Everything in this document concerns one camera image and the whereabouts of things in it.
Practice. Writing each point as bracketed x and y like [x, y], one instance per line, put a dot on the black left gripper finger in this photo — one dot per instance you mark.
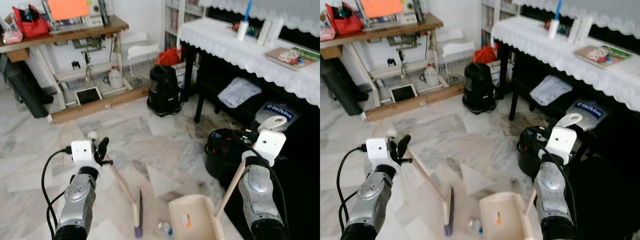
[99, 150]
[395, 148]
[105, 146]
[405, 144]

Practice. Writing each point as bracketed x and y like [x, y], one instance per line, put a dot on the small clear plastic bottle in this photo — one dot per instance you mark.
[475, 226]
[165, 229]

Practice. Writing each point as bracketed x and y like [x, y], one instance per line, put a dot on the grey bag with blue logo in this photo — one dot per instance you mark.
[590, 109]
[277, 112]

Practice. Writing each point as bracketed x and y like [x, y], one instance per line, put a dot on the long wooden plank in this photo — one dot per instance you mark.
[100, 106]
[415, 103]

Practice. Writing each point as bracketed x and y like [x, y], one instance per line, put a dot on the folded grey cloth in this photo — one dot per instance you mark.
[240, 92]
[550, 90]

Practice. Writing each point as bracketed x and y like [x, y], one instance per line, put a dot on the white framed tablet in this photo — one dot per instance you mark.
[403, 93]
[88, 95]

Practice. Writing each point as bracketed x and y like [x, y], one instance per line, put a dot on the white plastic jug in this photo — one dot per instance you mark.
[431, 76]
[115, 79]

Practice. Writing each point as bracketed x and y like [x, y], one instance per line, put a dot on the tall black drum vacuum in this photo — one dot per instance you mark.
[479, 90]
[164, 92]

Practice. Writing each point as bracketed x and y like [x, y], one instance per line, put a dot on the long black bag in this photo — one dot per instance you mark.
[340, 90]
[25, 90]

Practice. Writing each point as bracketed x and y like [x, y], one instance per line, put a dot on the table with white lace cloth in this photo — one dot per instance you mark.
[555, 55]
[235, 55]

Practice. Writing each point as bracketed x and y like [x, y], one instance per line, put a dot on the colourful picture book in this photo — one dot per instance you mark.
[602, 55]
[292, 56]

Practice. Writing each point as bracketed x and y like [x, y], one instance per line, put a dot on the red plastic bag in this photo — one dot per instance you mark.
[485, 54]
[169, 57]

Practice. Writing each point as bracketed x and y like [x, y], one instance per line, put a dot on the white upright box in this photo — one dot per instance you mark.
[270, 32]
[580, 30]

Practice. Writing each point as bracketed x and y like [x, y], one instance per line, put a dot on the white bottle with blue brush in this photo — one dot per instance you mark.
[553, 28]
[242, 30]

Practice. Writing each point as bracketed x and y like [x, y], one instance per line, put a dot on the white lace curtain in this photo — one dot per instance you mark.
[270, 12]
[590, 12]

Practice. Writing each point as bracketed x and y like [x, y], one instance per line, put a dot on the white bookshelf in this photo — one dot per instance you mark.
[489, 20]
[175, 20]

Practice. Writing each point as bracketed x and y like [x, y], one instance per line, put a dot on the pink plastic bag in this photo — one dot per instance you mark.
[12, 36]
[326, 34]

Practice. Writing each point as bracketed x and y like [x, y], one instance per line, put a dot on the white desktop device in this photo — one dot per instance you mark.
[411, 12]
[95, 15]

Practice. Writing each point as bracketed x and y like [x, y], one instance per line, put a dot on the red tote bag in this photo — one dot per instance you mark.
[31, 24]
[344, 21]

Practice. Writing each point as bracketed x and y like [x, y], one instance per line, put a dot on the orange sheet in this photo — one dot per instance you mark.
[68, 9]
[381, 7]

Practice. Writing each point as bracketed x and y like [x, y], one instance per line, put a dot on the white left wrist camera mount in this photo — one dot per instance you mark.
[82, 151]
[377, 150]

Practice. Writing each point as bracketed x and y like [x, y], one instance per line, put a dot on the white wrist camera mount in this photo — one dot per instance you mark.
[82, 151]
[562, 140]
[270, 142]
[377, 150]

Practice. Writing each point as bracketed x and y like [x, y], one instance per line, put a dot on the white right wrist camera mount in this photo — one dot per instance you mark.
[270, 142]
[562, 140]

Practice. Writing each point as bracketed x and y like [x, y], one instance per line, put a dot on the wooden desk with white frame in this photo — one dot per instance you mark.
[390, 31]
[75, 32]

